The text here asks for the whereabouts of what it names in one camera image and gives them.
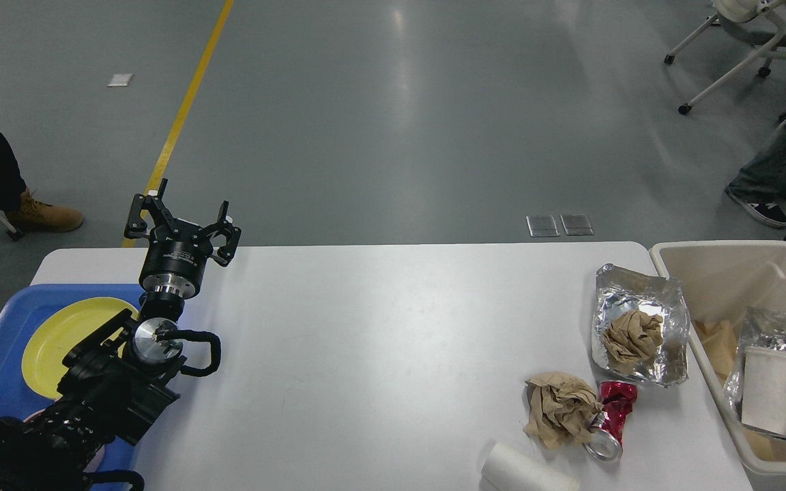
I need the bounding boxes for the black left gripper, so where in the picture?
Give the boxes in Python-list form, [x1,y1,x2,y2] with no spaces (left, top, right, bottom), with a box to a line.
[124,179,242,299]

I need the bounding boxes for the brown paper bag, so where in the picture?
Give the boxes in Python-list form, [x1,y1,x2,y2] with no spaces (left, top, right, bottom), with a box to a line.
[695,320,774,461]

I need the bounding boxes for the yellow plate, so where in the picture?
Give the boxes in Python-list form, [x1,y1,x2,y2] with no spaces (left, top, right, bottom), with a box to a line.
[21,297,139,400]

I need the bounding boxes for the foil sheet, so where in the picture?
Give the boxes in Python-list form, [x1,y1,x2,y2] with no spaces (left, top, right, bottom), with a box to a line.
[592,264,690,387]

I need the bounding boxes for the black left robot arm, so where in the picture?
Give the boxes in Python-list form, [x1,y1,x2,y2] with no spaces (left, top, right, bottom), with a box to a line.
[0,179,242,490]

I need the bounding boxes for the white paper cup in tray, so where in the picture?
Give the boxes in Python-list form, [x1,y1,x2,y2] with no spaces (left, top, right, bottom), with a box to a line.
[740,347,786,437]

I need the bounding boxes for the beige plastic bin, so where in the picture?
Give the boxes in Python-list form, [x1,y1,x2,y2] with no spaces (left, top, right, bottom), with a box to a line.
[650,240,786,490]

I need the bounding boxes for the white floor marker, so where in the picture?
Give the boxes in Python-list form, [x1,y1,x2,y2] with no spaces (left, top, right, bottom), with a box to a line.
[106,74,134,88]

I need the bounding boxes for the red wrapper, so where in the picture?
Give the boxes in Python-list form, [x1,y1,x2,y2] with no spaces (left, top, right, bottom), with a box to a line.
[598,380,639,444]

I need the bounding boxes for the blue plastic tray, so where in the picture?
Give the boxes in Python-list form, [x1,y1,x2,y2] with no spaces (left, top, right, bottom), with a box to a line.
[0,284,149,490]

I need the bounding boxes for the metal can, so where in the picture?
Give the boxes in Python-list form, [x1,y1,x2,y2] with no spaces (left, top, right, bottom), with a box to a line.
[581,420,623,462]

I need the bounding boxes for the metal floor socket plates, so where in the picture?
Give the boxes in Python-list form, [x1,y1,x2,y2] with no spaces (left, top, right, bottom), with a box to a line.
[526,213,594,237]

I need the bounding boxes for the office chair base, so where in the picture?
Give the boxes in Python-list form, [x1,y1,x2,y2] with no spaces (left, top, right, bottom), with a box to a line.
[663,1,786,123]

